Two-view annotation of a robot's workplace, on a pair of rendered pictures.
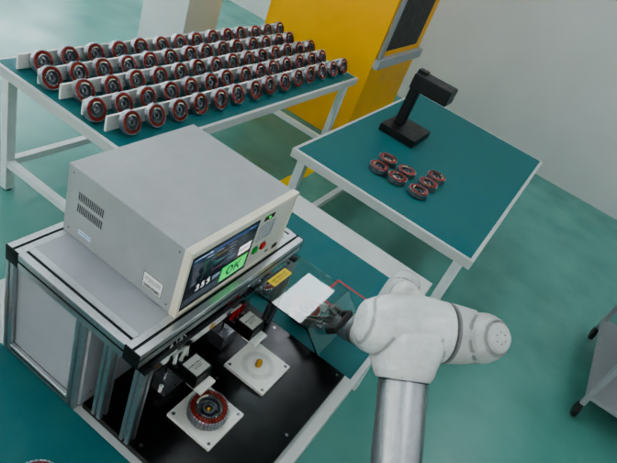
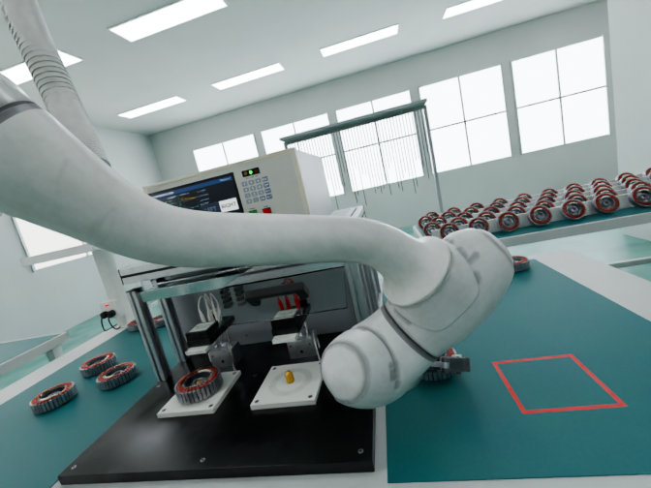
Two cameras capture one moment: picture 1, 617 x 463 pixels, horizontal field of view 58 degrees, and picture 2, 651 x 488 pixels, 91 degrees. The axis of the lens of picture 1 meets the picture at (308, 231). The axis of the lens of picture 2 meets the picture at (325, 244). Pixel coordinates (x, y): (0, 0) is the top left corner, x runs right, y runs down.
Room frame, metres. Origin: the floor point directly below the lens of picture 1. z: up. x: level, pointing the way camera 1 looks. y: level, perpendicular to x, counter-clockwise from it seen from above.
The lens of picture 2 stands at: (1.23, -0.73, 1.21)
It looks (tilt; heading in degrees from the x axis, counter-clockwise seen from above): 10 degrees down; 83
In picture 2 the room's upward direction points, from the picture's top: 13 degrees counter-clockwise
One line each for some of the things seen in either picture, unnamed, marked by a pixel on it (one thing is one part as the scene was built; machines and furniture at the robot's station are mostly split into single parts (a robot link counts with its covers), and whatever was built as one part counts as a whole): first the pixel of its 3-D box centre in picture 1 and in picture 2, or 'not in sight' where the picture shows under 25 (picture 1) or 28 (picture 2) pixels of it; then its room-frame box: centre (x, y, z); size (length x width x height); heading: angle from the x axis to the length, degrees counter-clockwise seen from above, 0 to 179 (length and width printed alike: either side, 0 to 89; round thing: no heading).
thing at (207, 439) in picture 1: (206, 414); (201, 392); (0.94, 0.06, 0.78); 0.15 x 0.15 x 0.01; 71
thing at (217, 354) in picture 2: (169, 378); (226, 353); (0.98, 0.20, 0.80); 0.08 x 0.05 x 0.06; 161
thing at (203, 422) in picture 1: (207, 409); (199, 383); (0.94, 0.06, 0.80); 0.11 x 0.11 x 0.04
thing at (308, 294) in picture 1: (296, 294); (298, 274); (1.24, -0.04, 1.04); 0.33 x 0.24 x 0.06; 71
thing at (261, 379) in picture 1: (257, 366); (291, 382); (1.16, -0.02, 0.78); 0.15 x 0.15 x 0.01; 71
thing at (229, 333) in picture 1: (223, 333); (302, 344); (1.21, 0.12, 0.80); 0.08 x 0.05 x 0.06; 161
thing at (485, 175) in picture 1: (412, 202); not in sight; (3.36, -0.57, 0.38); 1.85 x 1.10 x 0.75; 161
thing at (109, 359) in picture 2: not in sight; (99, 364); (0.47, 0.49, 0.77); 0.11 x 0.11 x 0.04
